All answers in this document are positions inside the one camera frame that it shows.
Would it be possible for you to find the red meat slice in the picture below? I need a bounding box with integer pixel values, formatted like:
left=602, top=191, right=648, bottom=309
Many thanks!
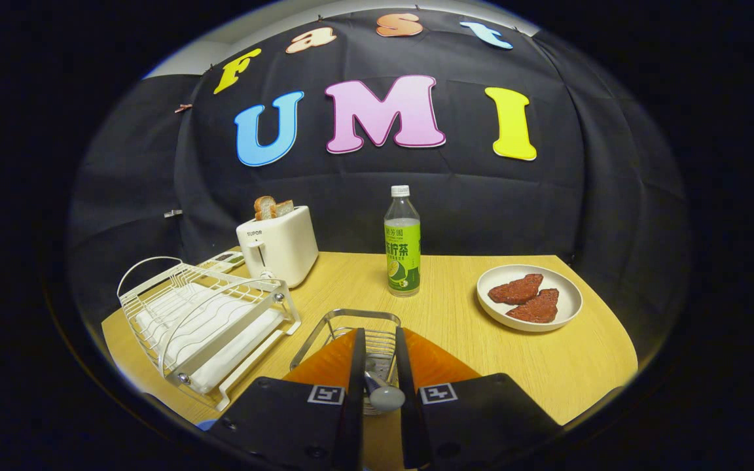
left=488, top=273, right=544, bottom=305
left=507, top=288, right=560, bottom=324

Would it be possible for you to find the white wire dish rack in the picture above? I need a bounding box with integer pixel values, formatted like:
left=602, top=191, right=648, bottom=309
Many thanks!
left=117, top=256, right=302, bottom=411

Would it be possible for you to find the black backdrop cloth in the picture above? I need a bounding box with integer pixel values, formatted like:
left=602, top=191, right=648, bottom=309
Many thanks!
left=66, top=8, right=689, bottom=367

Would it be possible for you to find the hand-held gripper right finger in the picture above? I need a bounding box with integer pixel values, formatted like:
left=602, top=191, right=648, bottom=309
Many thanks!
left=395, top=327, right=562, bottom=470

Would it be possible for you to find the green label drink bottle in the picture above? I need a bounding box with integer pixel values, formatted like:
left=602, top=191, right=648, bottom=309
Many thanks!
left=384, top=185, right=422, bottom=298

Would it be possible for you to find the metal spoon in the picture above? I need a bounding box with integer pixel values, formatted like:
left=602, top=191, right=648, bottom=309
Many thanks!
left=364, top=372, right=406, bottom=413

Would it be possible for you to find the white toaster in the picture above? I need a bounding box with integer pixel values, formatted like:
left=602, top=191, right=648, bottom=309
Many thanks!
left=236, top=205, right=319, bottom=289

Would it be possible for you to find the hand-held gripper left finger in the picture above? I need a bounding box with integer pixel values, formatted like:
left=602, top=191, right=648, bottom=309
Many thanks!
left=207, top=327, right=366, bottom=471

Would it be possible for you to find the white plate with meat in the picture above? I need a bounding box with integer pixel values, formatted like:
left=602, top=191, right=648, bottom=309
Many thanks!
left=476, top=264, right=583, bottom=333

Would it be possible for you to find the metal wire basket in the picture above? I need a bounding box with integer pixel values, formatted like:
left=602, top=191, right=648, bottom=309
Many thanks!
left=289, top=309, right=402, bottom=416

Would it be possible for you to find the white divided condiment tray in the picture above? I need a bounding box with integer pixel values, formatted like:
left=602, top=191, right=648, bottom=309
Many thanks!
left=198, top=251, right=247, bottom=274

